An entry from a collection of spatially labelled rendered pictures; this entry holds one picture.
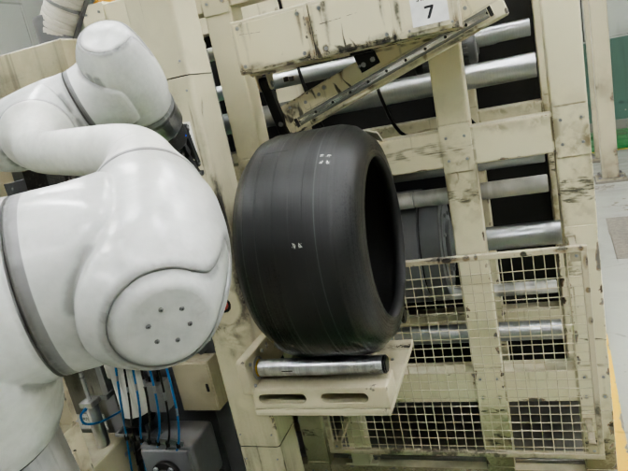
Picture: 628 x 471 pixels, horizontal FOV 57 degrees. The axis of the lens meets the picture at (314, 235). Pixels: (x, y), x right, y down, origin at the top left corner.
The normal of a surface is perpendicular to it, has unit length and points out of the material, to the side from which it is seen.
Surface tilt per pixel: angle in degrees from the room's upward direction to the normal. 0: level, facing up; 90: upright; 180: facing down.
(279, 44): 90
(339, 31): 90
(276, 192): 50
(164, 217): 37
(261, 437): 90
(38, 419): 114
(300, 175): 42
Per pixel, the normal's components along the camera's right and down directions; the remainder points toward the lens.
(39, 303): 0.19, 0.15
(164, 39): -0.30, 0.29
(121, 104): 0.33, 0.78
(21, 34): 0.91, -0.08
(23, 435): 0.88, 0.31
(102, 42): -0.01, -0.27
